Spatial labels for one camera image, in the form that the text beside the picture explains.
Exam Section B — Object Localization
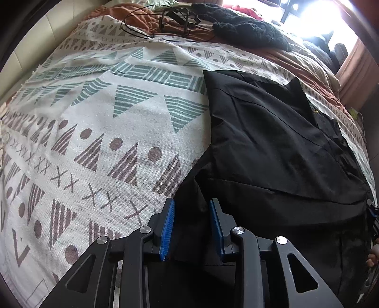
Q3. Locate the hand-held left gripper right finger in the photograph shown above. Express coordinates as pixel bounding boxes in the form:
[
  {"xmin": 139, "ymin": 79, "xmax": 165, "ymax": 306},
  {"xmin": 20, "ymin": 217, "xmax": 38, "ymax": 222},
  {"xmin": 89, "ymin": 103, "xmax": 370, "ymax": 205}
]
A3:
[{"xmin": 209, "ymin": 199, "xmax": 344, "ymax": 308}]

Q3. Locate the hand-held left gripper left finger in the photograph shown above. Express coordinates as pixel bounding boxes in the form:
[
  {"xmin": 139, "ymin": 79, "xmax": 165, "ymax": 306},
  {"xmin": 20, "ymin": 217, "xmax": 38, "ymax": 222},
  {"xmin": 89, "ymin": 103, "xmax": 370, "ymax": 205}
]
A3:
[{"xmin": 40, "ymin": 198, "xmax": 176, "ymax": 308}]

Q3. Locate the black garment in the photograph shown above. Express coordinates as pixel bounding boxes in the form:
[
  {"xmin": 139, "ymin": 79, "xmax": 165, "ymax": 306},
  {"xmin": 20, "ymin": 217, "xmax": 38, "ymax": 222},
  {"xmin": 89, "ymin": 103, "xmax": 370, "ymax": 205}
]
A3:
[{"xmin": 173, "ymin": 69, "xmax": 374, "ymax": 308}]

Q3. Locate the pile of dark clothes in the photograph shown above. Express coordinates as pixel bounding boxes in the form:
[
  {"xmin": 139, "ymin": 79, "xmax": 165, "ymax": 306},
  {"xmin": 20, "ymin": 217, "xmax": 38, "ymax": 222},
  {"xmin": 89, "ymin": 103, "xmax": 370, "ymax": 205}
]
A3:
[{"xmin": 303, "ymin": 35, "xmax": 347, "ymax": 73}]

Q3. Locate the person's right hand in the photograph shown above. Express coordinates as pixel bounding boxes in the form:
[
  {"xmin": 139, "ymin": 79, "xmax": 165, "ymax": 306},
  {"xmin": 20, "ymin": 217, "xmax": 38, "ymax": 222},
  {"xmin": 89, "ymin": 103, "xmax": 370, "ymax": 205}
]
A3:
[{"xmin": 366, "ymin": 243, "xmax": 379, "ymax": 269}]

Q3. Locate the patterned white blanket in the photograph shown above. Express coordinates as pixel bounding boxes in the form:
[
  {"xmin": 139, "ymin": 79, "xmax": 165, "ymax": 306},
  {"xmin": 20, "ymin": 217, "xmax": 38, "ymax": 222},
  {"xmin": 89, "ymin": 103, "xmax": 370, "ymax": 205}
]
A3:
[{"xmin": 0, "ymin": 13, "xmax": 376, "ymax": 308}]

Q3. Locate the cream bed cover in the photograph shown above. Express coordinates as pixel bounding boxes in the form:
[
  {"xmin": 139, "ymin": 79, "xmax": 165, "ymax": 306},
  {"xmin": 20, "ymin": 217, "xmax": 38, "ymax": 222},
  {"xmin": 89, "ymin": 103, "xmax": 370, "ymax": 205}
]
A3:
[{"xmin": 292, "ymin": 49, "xmax": 342, "ymax": 91}]

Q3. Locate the black knitted cloth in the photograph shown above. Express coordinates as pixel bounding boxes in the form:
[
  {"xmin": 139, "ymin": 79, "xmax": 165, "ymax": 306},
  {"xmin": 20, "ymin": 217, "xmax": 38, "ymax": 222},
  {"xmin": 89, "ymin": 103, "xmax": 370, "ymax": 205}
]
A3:
[{"xmin": 192, "ymin": 2, "xmax": 294, "ymax": 53}]

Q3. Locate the red cloth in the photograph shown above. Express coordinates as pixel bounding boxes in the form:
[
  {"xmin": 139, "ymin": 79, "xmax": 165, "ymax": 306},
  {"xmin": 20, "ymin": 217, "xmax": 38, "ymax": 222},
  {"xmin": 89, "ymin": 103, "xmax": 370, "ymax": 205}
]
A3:
[{"xmin": 242, "ymin": 7, "xmax": 265, "ymax": 22}]

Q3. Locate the beige padded headboard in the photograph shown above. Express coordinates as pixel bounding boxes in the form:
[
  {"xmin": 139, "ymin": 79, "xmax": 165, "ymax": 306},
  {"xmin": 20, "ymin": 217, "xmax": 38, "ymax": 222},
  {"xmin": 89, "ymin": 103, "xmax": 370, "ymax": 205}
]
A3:
[{"xmin": 0, "ymin": 14, "xmax": 69, "ymax": 100}]

